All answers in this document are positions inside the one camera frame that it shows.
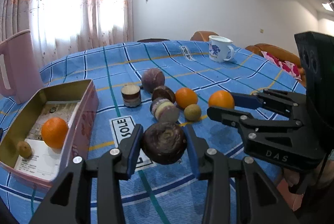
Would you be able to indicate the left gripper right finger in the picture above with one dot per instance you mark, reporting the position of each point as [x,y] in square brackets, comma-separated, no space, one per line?
[213,166]

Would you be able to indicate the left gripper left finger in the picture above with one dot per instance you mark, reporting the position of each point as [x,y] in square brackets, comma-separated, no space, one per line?
[116,165]

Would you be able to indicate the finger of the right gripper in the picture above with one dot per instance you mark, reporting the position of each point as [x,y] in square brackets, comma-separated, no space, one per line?
[247,101]
[226,116]

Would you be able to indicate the orange fruit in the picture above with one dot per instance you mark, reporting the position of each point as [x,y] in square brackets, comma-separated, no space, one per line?
[185,96]
[222,99]
[54,132]

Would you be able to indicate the dark purple passion fruit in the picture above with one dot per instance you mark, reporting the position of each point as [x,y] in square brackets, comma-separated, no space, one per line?
[164,142]

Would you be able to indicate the cut purple yam slice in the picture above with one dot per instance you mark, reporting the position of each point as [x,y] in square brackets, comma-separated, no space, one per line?
[131,95]

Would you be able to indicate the large purple round fruit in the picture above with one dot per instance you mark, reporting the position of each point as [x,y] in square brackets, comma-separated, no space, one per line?
[152,78]

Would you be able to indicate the person right hand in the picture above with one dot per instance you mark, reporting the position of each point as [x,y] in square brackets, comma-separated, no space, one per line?
[302,167]

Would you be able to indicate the green kiwi on table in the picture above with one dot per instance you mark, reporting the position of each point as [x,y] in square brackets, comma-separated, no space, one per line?
[192,112]

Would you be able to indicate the white blue floral mug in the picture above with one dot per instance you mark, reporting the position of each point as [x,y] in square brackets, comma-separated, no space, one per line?
[220,49]

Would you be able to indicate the red floral cushion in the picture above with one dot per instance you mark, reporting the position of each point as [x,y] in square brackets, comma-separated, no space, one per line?
[287,66]

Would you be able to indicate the orange fruit in tin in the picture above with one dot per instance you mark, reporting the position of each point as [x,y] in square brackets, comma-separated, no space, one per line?
[54,132]

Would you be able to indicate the paper leaflet in tin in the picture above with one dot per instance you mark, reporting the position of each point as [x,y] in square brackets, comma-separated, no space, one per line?
[44,161]

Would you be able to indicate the dark brown mangosteen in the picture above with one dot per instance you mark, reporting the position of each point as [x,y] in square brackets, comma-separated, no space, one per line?
[165,92]

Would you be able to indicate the pink metal tin box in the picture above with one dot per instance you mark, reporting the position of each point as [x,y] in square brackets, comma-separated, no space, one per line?
[78,136]

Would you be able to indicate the kiwi in tin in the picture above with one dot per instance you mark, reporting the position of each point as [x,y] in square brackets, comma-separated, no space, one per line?
[24,149]

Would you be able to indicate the dark round stool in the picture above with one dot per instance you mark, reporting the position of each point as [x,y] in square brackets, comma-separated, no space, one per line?
[149,40]

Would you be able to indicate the pink plastic pitcher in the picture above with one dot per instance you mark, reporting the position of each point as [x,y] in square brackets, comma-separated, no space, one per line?
[21,77]

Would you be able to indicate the floral sheer curtain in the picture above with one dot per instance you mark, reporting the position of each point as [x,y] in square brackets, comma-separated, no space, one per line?
[62,27]

